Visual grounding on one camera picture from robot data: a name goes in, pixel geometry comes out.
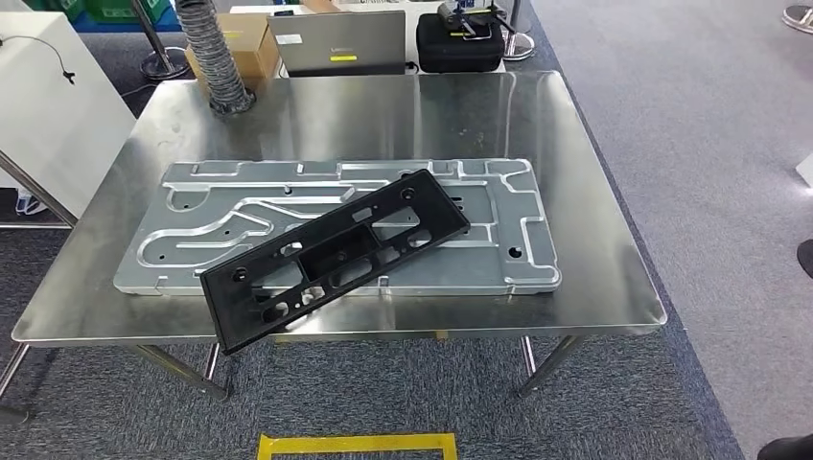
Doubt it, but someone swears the black plastic licence plate frame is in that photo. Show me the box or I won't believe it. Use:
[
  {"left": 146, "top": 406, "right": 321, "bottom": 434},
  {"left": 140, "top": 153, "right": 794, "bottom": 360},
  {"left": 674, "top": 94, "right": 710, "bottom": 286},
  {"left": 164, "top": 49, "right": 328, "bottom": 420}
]
[{"left": 199, "top": 168, "right": 473, "bottom": 357}]

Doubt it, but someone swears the stainless steel workbench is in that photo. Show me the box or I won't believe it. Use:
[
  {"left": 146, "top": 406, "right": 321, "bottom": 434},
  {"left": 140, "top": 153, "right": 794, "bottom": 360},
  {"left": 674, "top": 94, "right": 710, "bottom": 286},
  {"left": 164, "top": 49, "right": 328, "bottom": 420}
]
[{"left": 11, "top": 69, "right": 669, "bottom": 403}]

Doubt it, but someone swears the aluminium jig plate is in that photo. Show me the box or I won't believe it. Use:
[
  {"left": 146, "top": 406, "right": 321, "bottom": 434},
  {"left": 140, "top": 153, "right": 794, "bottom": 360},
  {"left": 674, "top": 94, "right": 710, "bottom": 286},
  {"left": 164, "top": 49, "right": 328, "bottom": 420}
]
[{"left": 112, "top": 158, "right": 564, "bottom": 298}]

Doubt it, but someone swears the black carrying case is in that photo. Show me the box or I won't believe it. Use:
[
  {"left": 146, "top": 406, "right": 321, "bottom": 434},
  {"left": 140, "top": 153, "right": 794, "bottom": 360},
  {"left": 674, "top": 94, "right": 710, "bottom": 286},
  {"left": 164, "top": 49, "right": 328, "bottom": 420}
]
[{"left": 415, "top": 12, "right": 507, "bottom": 75}]

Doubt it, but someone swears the white desk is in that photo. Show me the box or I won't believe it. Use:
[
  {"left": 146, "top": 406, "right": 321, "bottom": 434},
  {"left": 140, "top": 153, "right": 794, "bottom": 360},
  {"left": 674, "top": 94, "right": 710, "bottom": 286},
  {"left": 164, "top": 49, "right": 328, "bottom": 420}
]
[{"left": 228, "top": 1, "right": 509, "bottom": 79}]

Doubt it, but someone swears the silver laptop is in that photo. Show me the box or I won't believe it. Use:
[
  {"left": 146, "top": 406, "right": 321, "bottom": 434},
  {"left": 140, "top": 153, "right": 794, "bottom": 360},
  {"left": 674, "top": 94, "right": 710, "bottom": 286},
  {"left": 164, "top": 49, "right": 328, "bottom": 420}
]
[{"left": 267, "top": 9, "right": 407, "bottom": 78}]

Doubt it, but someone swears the yellow floor tape square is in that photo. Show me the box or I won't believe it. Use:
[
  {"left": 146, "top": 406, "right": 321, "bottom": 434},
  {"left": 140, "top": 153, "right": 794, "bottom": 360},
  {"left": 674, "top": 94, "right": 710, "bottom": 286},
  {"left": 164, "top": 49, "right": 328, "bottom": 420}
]
[{"left": 256, "top": 432, "right": 459, "bottom": 460}]

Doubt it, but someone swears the green plastic crate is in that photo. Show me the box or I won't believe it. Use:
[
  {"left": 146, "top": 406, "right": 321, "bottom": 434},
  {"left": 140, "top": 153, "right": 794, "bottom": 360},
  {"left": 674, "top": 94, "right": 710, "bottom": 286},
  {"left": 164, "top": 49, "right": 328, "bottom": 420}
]
[
  {"left": 22, "top": 0, "right": 87, "bottom": 20},
  {"left": 85, "top": 0, "right": 173, "bottom": 25}
]

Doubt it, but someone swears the white board panel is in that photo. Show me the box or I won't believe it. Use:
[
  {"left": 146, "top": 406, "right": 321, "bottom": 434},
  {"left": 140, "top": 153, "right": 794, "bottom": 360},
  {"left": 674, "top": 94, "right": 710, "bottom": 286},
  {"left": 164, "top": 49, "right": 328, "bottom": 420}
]
[{"left": 0, "top": 11, "right": 138, "bottom": 221}]

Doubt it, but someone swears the person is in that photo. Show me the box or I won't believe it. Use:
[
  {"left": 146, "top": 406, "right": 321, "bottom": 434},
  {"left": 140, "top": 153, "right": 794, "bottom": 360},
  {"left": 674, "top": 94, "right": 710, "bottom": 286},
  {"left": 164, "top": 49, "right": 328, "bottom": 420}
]
[{"left": 15, "top": 189, "right": 50, "bottom": 218}]

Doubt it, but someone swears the dark round floor base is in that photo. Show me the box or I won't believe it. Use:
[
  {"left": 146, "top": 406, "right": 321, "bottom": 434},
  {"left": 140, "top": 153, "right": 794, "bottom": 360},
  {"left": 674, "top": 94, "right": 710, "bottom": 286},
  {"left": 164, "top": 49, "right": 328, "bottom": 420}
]
[{"left": 757, "top": 433, "right": 813, "bottom": 460}]

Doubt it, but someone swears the black camera gimbal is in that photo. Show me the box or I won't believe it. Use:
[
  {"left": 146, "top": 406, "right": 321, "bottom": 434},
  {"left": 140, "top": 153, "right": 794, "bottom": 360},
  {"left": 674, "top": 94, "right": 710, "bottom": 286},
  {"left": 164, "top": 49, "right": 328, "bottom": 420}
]
[{"left": 436, "top": 0, "right": 517, "bottom": 41}]

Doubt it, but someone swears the grey ribbed hose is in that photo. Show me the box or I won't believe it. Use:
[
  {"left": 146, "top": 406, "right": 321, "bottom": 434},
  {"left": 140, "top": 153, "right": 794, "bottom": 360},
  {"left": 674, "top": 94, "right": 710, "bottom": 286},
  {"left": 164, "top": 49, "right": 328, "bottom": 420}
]
[{"left": 174, "top": 0, "right": 257, "bottom": 118}]

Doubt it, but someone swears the thin black cable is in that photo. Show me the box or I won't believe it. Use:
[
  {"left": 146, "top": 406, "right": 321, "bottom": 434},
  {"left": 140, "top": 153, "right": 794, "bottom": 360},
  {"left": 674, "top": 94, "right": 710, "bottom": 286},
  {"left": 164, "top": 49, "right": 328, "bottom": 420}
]
[{"left": 0, "top": 34, "right": 78, "bottom": 85}]

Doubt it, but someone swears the steel frame table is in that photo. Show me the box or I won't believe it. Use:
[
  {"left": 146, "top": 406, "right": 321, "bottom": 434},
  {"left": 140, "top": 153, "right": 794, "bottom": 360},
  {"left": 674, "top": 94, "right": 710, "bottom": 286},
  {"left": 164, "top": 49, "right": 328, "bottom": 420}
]
[{"left": 0, "top": 149, "right": 79, "bottom": 426}]

